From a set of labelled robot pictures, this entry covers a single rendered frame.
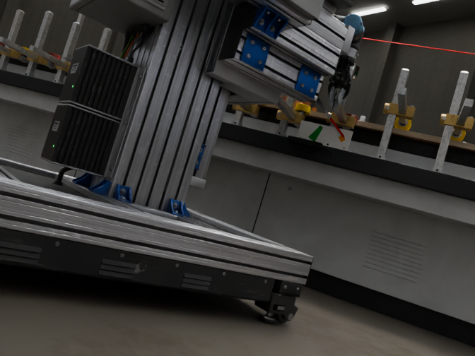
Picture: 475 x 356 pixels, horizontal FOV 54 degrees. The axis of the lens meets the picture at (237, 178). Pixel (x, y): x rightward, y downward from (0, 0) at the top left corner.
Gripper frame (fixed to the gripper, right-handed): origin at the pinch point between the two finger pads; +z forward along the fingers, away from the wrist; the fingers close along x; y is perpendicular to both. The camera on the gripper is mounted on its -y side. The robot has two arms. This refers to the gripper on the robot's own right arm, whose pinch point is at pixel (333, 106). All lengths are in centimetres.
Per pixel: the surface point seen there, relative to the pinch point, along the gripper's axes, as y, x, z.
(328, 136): -28.3, -4.8, 7.5
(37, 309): 114, -20, 83
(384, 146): -29.0, 21.4, 6.0
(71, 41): -29, -178, -15
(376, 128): -45.9, 13.6, -5.7
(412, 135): -46, 31, -6
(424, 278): -51, 54, 59
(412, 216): -51, 41, 32
